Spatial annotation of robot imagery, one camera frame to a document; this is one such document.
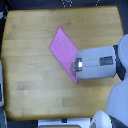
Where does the pink cloth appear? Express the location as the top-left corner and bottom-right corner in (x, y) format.
(49, 27), (79, 84)

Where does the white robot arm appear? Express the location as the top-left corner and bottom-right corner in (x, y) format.
(71, 34), (128, 128)

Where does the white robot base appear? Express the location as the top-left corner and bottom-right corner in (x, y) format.
(38, 118), (90, 128)

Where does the grey object at left edge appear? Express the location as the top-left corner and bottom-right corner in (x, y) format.
(0, 60), (4, 107)

